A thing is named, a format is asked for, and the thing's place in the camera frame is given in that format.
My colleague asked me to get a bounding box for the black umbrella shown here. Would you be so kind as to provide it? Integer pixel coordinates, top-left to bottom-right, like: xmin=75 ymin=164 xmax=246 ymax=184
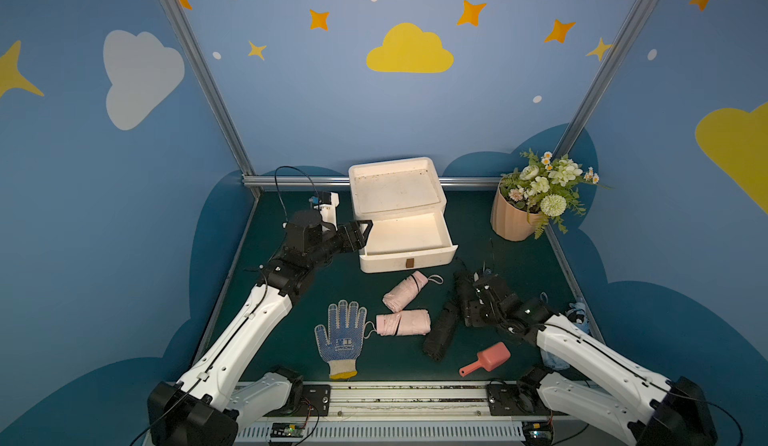
xmin=422 ymin=301 xmax=461 ymax=362
xmin=454 ymin=259 xmax=484 ymax=328

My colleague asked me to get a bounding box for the white three-drawer cabinet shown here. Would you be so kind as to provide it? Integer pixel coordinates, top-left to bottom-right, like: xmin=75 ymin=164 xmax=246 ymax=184
xmin=348 ymin=157 xmax=458 ymax=274

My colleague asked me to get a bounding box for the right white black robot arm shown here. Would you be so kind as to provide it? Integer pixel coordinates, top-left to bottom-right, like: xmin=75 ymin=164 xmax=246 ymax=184
xmin=455 ymin=273 xmax=718 ymax=445

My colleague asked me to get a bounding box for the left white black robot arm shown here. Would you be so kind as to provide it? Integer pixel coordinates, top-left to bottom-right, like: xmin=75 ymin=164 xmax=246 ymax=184
xmin=147 ymin=206 xmax=373 ymax=445

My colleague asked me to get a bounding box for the pink folded umbrella lower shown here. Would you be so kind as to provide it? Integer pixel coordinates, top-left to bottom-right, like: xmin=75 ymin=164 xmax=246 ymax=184
xmin=372 ymin=310 xmax=431 ymax=337

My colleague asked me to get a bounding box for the pink folded umbrella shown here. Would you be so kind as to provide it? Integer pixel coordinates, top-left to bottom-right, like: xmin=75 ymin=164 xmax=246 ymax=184
xmin=382 ymin=271 xmax=444 ymax=313
xmin=372 ymin=310 xmax=431 ymax=337

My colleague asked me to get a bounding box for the pink folded umbrella upper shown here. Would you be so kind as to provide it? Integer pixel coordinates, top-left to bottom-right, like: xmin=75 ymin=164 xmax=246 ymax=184
xmin=382 ymin=271 xmax=444 ymax=313

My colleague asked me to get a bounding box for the pink plastic scoop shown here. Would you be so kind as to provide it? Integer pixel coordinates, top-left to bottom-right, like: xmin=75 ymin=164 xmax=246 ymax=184
xmin=459 ymin=342 xmax=511 ymax=377

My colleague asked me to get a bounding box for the blue dotted work glove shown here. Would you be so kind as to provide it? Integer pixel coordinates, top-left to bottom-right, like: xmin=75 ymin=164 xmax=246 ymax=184
xmin=314 ymin=300 xmax=367 ymax=381

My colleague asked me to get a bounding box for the peach pot with flowers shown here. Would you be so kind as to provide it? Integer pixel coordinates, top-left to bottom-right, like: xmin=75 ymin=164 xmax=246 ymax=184
xmin=490 ymin=149 xmax=601 ymax=242

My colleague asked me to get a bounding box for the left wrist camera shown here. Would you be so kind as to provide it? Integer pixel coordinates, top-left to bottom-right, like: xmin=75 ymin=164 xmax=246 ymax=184
xmin=309 ymin=191 xmax=339 ymax=230

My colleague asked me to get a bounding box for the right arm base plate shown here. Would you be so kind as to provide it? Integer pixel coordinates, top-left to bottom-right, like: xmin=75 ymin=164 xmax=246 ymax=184
xmin=486 ymin=381 xmax=552 ymax=417

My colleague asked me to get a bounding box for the aluminium front rail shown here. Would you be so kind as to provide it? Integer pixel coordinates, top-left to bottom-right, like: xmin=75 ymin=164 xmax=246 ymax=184
xmin=142 ymin=379 xmax=670 ymax=446

